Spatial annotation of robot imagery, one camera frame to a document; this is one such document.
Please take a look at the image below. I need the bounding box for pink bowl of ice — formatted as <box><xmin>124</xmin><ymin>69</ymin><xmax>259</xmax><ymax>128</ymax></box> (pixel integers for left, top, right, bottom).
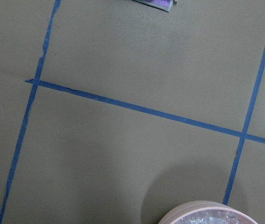
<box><xmin>159</xmin><ymin>201</ymin><xmax>257</xmax><ymax>224</ymax></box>

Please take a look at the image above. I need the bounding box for folded grey cloth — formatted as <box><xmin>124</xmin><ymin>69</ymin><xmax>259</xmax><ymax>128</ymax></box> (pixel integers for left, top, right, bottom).
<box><xmin>133</xmin><ymin>0</ymin><xmax>177</xmax><ymax>12</ymax></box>

